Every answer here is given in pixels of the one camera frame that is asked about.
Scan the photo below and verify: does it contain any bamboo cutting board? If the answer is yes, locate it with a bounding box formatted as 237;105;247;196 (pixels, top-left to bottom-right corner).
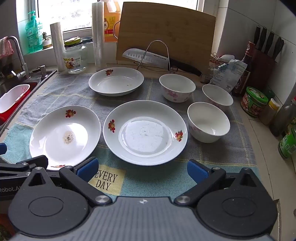
113;2;216;76

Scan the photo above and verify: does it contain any pink cloth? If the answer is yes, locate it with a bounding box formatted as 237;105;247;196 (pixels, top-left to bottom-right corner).
0;37;14;61

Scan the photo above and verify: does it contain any red basin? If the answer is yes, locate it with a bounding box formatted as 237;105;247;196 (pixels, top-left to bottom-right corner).
0;81;39;121

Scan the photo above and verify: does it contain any black knife handle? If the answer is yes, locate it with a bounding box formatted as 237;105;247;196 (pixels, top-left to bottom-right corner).
258;27;268;50
272;36;285;60
264;31;275;55
253;25;261;46

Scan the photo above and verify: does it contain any white printed food packet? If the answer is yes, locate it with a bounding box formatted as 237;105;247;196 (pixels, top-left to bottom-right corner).
209;59;248;92

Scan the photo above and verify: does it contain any dark soy sauce bottle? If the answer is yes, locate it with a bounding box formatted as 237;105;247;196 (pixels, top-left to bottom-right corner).
232;41;255;97

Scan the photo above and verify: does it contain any yellow lidded spice jar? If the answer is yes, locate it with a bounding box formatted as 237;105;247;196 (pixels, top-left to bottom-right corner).
259;98;280;126

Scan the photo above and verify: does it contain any white plastic bag roll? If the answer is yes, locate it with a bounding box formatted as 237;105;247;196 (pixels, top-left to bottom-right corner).
50;22;66;72

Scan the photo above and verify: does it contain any orange cooking wine bottle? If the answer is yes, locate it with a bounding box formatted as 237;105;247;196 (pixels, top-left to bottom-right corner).
103;0;122;43

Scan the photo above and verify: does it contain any tall cling film roll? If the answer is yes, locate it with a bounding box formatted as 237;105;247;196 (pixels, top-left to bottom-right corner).
92;2;106;66

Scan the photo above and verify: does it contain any metal faucet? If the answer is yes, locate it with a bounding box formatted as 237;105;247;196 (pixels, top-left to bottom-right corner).
6;36;29;80

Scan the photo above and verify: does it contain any kitchen knife with black handle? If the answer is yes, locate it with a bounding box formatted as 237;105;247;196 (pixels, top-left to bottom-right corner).
122;48;202;77

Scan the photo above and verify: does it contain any green detergent bottle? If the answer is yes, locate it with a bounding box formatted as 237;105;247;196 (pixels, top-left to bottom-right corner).
25;11;44;52

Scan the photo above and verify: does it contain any green lidded sauce jar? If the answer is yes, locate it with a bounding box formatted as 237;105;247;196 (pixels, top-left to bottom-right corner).
240;86;269;118

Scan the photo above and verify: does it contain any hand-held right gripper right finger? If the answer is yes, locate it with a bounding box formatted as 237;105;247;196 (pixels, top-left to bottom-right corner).
174;159;258;206

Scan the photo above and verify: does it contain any dark glass oil bottle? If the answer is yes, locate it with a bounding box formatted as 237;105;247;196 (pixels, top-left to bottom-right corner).
269;97;296;137

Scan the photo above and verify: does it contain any metal wire rack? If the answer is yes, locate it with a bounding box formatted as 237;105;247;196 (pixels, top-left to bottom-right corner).
136;40;176;74

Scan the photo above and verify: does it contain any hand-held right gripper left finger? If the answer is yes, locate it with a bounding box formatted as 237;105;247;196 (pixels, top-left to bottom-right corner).
28;157;112;207

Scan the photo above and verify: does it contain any blue printed towel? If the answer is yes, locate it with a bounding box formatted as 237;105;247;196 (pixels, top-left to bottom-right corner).
0;122;258;202

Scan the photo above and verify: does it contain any glass jar with yellow lid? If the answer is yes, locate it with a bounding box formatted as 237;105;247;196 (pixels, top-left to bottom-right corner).
63;37;88;74

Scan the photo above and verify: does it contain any grey checked towel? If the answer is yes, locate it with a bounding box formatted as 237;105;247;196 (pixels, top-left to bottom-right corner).
16;73;250;167

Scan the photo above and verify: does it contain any green plastic bottle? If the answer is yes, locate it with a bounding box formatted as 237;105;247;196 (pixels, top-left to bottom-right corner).
277;127;296;159

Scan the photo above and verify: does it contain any white bowl with pink print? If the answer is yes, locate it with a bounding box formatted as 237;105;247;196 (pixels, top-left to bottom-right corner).
202;84;234;112
187;102;231;143

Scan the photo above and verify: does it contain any dark red knife block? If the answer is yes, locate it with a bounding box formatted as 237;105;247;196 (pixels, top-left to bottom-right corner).
251;46;278;91

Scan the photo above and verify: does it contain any red and white food bag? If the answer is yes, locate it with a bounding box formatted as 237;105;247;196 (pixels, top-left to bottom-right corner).
209;54;235;79

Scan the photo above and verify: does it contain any white plastic tub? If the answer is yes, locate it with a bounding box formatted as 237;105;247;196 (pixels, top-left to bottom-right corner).
0;84;31;114

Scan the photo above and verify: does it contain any white plate with fruit print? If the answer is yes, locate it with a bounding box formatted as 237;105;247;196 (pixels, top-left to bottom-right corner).
103;100;188;166
29;105;101;171
89;67;144;97

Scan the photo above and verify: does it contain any metal sink soap dispenser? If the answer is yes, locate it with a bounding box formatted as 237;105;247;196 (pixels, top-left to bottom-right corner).
31;65;49;78

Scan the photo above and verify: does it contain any small potted plant figurine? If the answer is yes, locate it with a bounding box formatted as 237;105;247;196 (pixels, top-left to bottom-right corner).
42;32;53;49

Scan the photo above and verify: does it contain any steel sink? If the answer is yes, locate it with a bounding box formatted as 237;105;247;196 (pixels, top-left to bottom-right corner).
0;69;57;131

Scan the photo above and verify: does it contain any white bowl with pink flowers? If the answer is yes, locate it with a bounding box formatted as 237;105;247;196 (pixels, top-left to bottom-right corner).
159;74;196;103

